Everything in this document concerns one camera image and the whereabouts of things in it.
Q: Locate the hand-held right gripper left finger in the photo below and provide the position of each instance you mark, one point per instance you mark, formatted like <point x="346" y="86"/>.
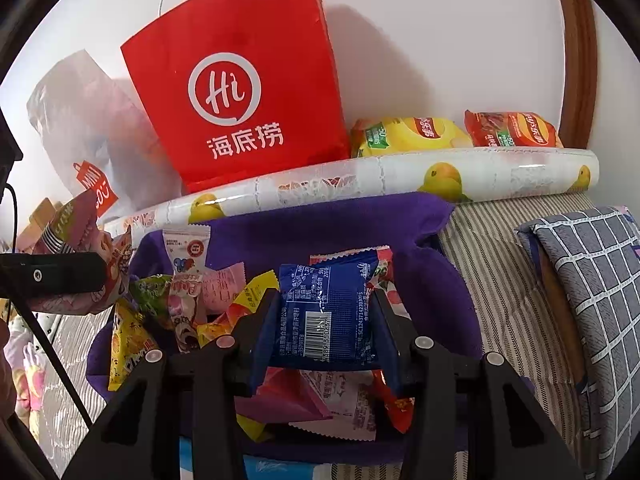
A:
<point x="260" y="340"/>

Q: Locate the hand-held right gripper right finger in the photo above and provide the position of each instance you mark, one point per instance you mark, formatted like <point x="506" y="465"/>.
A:
<point x="387" y="350"/>

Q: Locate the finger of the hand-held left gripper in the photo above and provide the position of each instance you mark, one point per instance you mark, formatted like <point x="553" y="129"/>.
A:
<point x="50" y="277"/>

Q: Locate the pink patterned snack packet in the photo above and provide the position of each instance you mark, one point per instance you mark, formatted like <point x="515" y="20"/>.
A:
<point x="75" y="230"/>

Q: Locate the small red snack packet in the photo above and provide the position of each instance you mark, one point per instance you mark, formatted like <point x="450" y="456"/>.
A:
<point x="397" y="405"/>

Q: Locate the light pink peach snack packet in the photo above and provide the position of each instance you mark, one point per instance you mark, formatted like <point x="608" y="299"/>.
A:
<point x="350" y="402"/>

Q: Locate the large pink yellow snack packet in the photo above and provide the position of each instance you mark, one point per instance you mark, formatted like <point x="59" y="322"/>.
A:
<point x="290" y="397"/>

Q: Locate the small pink snack packet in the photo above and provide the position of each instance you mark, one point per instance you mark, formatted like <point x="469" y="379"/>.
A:
<point x="222" y="285"/>

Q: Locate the small blue snack packet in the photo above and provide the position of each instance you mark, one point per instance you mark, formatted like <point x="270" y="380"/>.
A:
<point x="325" y="305"/>

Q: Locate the slim pink white snack packet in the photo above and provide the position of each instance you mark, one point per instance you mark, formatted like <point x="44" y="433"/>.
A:
<point x="182" y="280"/>

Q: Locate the green snack packet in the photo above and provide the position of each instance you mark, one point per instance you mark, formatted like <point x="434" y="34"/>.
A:
<point x="150" y="292"/>

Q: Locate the yellow triangular snack packet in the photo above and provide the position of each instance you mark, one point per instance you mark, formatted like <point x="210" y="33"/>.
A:
<point x="125" y="355"/>

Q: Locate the wooden headboard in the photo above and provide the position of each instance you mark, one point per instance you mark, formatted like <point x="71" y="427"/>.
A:
<point x="42" y="215"/>

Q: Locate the white plastic shopping bag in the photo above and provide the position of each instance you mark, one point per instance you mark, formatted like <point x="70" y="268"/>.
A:
<point x="75" y="110"/>

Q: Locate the pink plush toy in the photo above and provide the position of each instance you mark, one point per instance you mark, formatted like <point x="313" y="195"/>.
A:
<point x="25" y="370"/>

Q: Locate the purple towel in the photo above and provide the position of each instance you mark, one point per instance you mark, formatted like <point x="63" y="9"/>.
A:
<point x="310" y="230"/>

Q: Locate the blue tissue box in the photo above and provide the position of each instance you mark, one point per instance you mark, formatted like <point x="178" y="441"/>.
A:
<point x="285" y="471"/>

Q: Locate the wooden bar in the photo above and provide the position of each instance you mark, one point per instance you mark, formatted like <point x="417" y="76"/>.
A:
<point x="555" y="300"/>

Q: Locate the duck-print rolled mat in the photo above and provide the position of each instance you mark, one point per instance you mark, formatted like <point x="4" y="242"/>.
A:
<point x="380" y="175"/>

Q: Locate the grey checked cloth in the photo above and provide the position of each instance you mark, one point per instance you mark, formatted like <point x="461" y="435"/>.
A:
<point x="595" y="310"/>

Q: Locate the yellow chip bag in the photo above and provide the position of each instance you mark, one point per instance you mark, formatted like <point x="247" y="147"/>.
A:
<point x="405" y="135"/>

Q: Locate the red paper bag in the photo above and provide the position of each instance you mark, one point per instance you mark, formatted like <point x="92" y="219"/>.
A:
<point x="235" y="85"/>

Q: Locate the red chip bag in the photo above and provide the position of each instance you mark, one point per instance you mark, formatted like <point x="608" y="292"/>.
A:
<point x="515" y="129"/>

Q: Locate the brown wooden door frame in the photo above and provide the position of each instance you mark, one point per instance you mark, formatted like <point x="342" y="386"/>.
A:
<point x="575" y="60"/>

